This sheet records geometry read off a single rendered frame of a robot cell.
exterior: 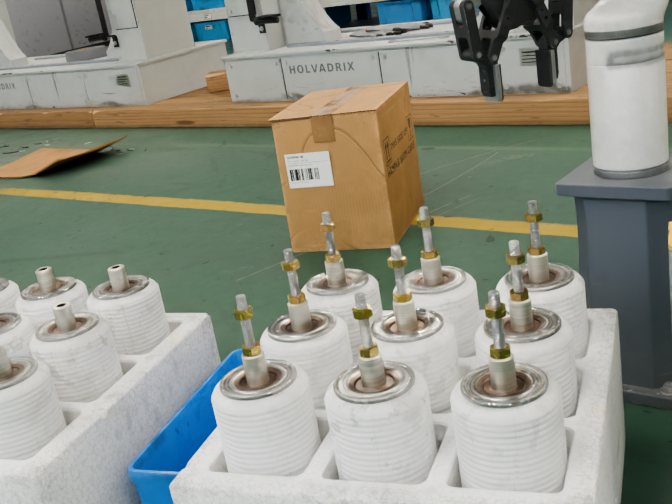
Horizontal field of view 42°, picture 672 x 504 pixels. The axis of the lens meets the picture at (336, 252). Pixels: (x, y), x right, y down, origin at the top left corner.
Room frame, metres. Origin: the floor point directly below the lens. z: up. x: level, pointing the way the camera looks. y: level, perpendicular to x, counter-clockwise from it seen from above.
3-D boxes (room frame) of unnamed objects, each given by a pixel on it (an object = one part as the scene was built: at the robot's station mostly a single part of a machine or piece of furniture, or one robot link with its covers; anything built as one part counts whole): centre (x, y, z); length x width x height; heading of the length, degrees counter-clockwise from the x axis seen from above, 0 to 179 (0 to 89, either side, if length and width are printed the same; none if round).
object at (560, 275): (0.90, -0.22, 0.25); 0.08 x 0.08 x 0.01
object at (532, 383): (0.68, -0.12, 0.25); 0.08 x 0.08 x 0.01
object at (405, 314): (0.83, -0.06, 0.26); 0.02 x 0.02 x 0.03
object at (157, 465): (0.99, 0.17, 0.06); 0.30 x 0.11 x 0.12; 158
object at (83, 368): (1.00, 0.33, 0.16); 0.10 x 0.10 x 0.18
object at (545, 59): (0.91, -0.25, 0.48); 0.02 x 0.01 x 0.04; 25
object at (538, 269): (0.90, -0.22, 0.26); 0.02 x 0.02 x 0.03
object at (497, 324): (0.68, -0.12, 0.30); 0.01 x 0.01 x 0.08
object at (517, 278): (0.79, -0.17, 0.30); 0.01 x 0.01 x 0.08
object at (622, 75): (1.08, -0.39, 0.39); 0.09 x 0.09 x 0.17; 50
